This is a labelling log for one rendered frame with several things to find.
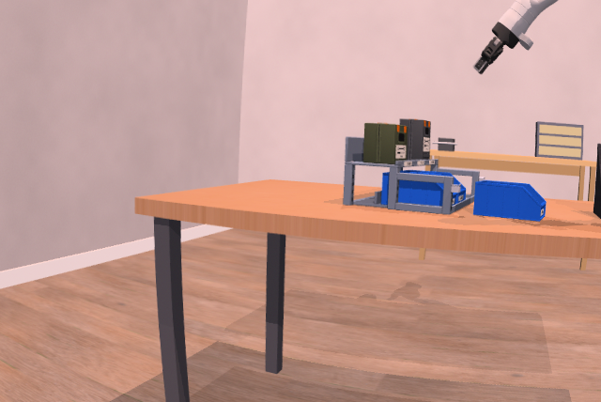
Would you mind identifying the blue bin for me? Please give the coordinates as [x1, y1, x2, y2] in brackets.
[473, 180, 547, 222]
[404, 170, 466, 203]
[381, 172, 443, 206]

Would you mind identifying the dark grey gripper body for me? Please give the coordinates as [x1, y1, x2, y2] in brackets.
[492, 22, 519, 50]

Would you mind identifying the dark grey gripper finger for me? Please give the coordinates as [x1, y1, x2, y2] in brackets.
[479, 54, 500, 74]
[473, 36, 502, 72]

